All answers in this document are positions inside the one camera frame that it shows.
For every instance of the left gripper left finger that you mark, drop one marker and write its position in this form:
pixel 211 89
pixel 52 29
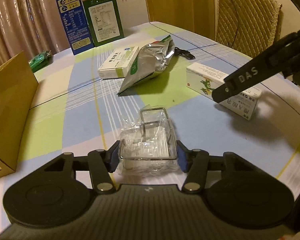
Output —
pixel 112 157

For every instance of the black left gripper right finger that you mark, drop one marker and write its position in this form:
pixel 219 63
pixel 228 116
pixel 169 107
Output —
pixel 182 152

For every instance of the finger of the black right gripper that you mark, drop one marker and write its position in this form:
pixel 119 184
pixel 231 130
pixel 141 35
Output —
pixel 282 57

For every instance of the wire rack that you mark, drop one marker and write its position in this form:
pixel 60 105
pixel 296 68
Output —
pixel 148 144

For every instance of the quilted olive chair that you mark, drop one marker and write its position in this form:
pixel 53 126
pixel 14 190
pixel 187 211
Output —
pixel 248 26

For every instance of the checked tablecloth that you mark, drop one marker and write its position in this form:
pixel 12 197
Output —
pixel 76 111

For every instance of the white green flat box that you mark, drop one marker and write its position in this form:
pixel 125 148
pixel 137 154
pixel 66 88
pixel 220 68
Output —
pixel 118 63

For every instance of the silver foil bag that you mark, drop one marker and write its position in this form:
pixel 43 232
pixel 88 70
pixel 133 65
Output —
pixel 151 61

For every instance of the yellow curtain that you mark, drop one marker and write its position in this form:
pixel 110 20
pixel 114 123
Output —
pixel 197 16

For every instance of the brown cardboard box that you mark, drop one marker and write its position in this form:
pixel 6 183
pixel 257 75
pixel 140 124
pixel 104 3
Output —
pixel 18 86

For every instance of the green plastic bag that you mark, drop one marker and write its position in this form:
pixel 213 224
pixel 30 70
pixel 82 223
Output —
pixel 40 61

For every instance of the green carton box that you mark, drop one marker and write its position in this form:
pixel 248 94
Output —
pixel 103 20

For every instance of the blue milk carton box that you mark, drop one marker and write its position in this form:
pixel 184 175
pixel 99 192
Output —
pixel 75 25

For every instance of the beige curtain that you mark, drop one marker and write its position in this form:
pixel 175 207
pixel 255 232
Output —
pixel 32 26

